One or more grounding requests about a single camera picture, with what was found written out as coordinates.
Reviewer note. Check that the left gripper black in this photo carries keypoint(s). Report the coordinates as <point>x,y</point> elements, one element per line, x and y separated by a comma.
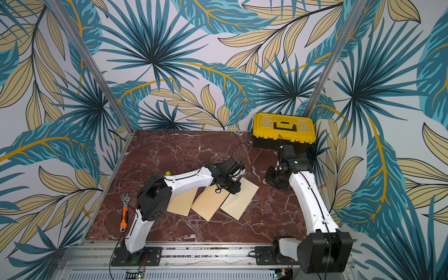
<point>235,189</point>

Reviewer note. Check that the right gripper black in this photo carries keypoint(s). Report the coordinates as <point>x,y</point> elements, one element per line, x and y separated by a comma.
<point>274,178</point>

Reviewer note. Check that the manila envelope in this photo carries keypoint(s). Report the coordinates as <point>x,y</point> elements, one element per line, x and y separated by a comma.
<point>236,204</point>
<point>208,202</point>
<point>181,204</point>

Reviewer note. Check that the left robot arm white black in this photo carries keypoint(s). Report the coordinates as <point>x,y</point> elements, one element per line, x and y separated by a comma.
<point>153,200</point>

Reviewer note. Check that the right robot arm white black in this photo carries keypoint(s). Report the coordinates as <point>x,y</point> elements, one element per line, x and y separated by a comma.
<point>325,249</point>

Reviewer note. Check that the yellow black toolbox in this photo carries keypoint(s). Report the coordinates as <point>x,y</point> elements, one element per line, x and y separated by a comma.
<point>270,131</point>

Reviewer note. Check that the orange adjustable wrench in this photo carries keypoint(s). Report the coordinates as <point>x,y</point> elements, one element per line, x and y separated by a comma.
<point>124,221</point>

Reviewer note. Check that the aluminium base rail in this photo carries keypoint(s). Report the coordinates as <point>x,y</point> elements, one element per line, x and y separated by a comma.
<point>186,261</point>

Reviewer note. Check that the right aluminium corner post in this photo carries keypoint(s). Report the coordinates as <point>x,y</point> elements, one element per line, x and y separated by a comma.
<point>346,30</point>

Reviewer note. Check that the aluminium corner post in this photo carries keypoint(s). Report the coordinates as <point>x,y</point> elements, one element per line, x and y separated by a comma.
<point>69,26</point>
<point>346,30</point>

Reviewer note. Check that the left aluminium corner post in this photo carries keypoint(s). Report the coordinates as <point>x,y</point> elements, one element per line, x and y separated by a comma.
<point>69,26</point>

